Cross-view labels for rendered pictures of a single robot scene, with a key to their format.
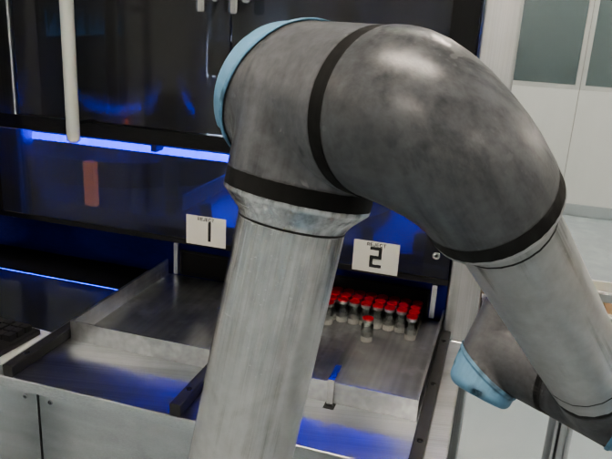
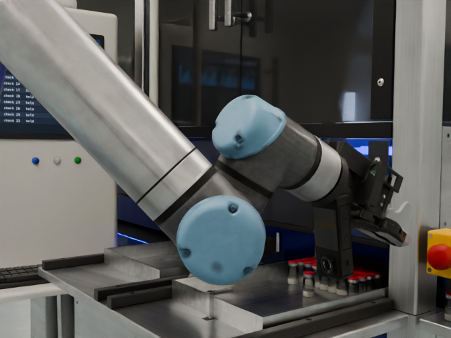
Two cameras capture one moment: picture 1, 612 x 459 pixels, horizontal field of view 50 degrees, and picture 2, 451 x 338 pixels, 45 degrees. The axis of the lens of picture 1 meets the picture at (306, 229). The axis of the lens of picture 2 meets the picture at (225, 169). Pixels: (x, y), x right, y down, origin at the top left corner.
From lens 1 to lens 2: 0.68 m
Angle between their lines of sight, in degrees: 39
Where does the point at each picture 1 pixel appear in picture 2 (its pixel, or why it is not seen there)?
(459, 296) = (398, 260)
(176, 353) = (145, 273)
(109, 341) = (118, 263)
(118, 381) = (95, 282)
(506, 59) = (417, 15)
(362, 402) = (229, 318)
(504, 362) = not seen: hidden behind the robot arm
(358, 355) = (284, 301)
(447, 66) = not seen: outside the picture
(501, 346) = not seen: hidden behind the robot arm
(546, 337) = (41, 98)
